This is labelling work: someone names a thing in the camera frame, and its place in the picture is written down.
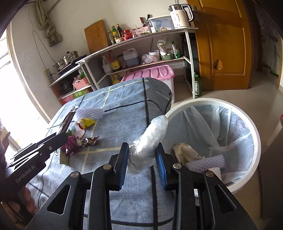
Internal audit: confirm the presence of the magenta snack wrapper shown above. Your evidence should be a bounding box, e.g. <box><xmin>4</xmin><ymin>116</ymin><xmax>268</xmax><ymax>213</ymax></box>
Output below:
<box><xmin>61</xmin><ymin>135</ymin><xmax>82</xmax><ymax>156</ymax></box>

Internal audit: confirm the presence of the white foam fruit net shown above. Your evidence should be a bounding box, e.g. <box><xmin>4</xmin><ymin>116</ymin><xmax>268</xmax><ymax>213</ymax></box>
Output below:
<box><xmin>186</xmin><ymin>155</ymin><xmax>225</xmax><ymax>173</ymax></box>

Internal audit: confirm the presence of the beige paper bag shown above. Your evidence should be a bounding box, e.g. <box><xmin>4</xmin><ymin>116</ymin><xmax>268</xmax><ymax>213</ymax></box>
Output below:
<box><xmin>173</xmin><ymin>143</ymin><xmax>204</xmax><ymax>165</ymax></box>

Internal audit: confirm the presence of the yellow snack wrapper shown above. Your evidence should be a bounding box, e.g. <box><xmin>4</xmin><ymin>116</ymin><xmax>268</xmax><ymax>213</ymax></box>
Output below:
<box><xmin>79</xmin><ymin>118</ymin><xmax>96</xmax><ymax>129</ymax></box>

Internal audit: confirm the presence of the white plastic bag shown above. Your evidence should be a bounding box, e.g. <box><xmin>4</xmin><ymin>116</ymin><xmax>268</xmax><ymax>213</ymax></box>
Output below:
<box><xmin>128</xmin><ymin>115</ymin><xmax>168</xmax><ymax>174</ymax></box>

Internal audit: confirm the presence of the olive green label packet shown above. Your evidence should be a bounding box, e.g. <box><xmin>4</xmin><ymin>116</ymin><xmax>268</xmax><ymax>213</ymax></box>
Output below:
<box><xmin>59</xmin><ymin>152</ymin><xmax>69</xmax><ymax>165</ymax></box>

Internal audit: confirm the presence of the brown chocolate bar wrapper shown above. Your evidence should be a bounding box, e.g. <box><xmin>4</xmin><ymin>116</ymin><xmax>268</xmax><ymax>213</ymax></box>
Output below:
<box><xmin>57</xmin><ymin>106</ymin><xmax>79</xmax><ymax>135</ymax></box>

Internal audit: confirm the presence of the clear plastic cup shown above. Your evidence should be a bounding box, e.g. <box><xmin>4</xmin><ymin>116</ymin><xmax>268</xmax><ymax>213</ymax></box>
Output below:
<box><xmin>69</xmin><ymin>123</ymin><xmax>85</xmax><ymax>139</ymax></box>

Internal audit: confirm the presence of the green foil snack wrapper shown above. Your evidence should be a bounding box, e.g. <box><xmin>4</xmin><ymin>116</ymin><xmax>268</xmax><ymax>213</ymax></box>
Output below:
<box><xmin>81</xmin><ymin>137</ymin><xmax>99</xmax><ymax>146</ymax></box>

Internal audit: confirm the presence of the white trash bin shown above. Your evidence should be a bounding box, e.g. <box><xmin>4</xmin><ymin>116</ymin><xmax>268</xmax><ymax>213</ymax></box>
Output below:
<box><xmin>162</xmin><ymin>98</ymin><xmax>261</xmax><ymax>193</ymax></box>

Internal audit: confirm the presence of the clear trash bag liner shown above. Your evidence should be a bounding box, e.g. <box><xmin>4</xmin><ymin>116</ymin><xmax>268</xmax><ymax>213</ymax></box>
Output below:
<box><xmin>162</xmin><ymin>104</ymin><xmax>254</xmax><ymax>185</ymax></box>

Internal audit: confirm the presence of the person's left hand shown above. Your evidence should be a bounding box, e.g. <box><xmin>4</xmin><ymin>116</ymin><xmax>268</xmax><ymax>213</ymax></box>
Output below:
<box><xmin>1</xmin><ymin>186</ymin><xmax>38</xmax><ymax>223</ymax></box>

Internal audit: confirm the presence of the blue plaid tablecloth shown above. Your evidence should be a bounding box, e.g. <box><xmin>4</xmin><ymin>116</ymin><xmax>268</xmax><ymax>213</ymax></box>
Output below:
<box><xmin>28</xmin><ymin>78</ymin><xmax>175</xmax><ymax>229</ymax></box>

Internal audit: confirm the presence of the green cardboard box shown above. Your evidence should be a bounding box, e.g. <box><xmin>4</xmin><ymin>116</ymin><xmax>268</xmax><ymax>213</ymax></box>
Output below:
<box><xmin>72</xmin><ymin>89</ymin><xmax>89</xmax><ymax>99</ymax></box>

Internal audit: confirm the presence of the pink woven basket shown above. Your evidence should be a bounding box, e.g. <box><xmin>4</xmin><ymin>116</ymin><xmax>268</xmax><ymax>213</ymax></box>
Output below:
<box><xmin>72</xmin><ymin>77</ymin><xmax>89</xmax><ymax>90</ymax></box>

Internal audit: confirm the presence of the white power strip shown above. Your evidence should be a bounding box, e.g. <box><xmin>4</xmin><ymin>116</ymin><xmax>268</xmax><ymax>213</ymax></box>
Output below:
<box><xmin>44</xmin><ymin>68</ymin><xmax>55</xmax><ymax>84</ymax></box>

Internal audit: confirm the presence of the steel steamer pot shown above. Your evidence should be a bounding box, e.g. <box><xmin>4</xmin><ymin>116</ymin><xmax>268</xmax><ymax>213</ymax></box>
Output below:
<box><xmin>53</xmin><ymin>51</ymin><xmax>79</xmax><ymax>71</ymax></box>

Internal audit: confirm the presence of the yellow cooking oil bottle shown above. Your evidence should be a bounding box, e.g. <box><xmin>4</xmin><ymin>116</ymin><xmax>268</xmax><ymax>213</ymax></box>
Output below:
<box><xmin>111</xmin><ymin>74</ymin><xmax>123</xmax><ymax>85</ymax></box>

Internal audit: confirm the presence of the soy sauce bottle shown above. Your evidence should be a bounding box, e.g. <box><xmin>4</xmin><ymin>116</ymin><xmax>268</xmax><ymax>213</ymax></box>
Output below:
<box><xmin>108</xmin><ymin>51</ymin><xmax>121</xmax><ymax>72</ymax></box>

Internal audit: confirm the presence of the green glass bottle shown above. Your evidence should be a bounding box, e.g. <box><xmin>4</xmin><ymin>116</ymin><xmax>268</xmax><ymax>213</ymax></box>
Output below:
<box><xmin>194</xmin><ymin>74</ymin><xmax>201</xmax><ymax>97</ymax></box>

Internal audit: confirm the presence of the wooden cutting board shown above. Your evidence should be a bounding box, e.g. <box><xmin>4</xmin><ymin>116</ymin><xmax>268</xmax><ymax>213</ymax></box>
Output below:
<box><xmin>84</xmin><ymin>20</ymin><xmax>108</xmax><ymax>54</ymax></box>

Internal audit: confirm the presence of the dark vinegar jug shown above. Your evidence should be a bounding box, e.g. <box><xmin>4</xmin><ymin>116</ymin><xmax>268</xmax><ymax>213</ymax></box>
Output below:
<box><xmin>123</xmin><ymin>48</ymin><xmax>140</xmax><ymax>68</ymax></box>

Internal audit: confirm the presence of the pink storage box lid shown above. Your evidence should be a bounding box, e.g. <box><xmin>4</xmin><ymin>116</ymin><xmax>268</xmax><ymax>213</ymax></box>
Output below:
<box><xmin>122</xmin><ymin>65</ymin><xmax>175</xmax><ymax>103</ymax></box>

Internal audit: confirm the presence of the red lidded jar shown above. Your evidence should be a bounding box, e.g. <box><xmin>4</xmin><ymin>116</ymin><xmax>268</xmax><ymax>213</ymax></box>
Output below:
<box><xmin>123</xmin><ymin>30</ymin><xmax>133</xmax><ymax>41</ymax></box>

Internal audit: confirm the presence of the white metal shelf unit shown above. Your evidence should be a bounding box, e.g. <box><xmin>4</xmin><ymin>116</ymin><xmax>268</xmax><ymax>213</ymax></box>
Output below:
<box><xmin>51</xmin><ymin>28</ymin><xmax>196</xmax><ymax>101</ymax></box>

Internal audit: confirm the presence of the wooden door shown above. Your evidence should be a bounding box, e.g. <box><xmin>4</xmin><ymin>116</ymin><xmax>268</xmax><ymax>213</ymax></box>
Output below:
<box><xmin>188</xmin><ymin>0</ymin><xmax>253</xmax><ymax>91</ymax></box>

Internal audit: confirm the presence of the clear plastic storage container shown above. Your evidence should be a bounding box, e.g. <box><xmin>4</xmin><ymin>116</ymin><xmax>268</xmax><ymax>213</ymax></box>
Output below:
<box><xmin>148</xmin><ymin>15</ymin><xmax>175</xmax><ymax>33</ymax></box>

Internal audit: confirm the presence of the white electric kettle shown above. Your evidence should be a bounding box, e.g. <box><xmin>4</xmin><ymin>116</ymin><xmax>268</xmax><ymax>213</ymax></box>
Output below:
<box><xmin>168</xmin><ymin>4</ymin><xmax>194</xmax><ymax>29</ymax></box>

